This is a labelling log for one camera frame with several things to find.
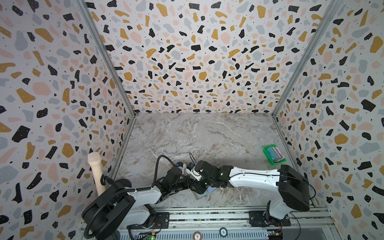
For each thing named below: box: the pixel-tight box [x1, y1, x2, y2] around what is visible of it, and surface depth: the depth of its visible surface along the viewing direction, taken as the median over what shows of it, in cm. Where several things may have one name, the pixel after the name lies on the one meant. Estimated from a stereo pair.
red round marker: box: [193, 231, 202, 240], surface depth 71 cm
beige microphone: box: [87, 151, 106, 197], surface depth 64 cm
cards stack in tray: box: [265, 146, 285, 163], surface depth 97 cm
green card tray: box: [263, 144, 287, 166], surface depth 97 cm
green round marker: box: [219, 227, 228, 238], surface depth 73 cm
